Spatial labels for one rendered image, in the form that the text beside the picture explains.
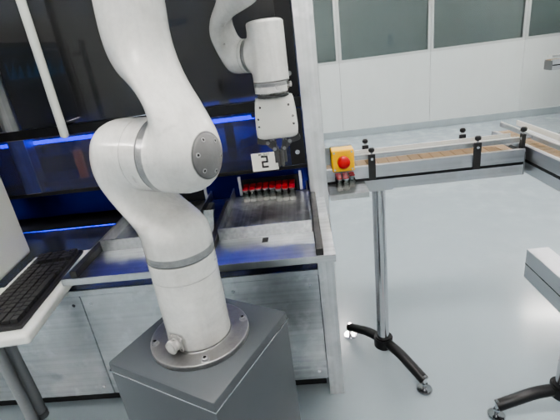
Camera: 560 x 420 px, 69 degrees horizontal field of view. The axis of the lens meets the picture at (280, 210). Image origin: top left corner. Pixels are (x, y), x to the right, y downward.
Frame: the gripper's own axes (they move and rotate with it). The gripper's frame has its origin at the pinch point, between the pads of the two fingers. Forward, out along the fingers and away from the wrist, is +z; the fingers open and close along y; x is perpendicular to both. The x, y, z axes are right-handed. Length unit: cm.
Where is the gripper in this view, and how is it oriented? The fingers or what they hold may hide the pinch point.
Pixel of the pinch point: (281, 157)
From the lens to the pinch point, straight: 102.3
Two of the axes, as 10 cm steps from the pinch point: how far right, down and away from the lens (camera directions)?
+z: 1.2, 9.2, 3.7
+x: -0.3, 3.8, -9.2
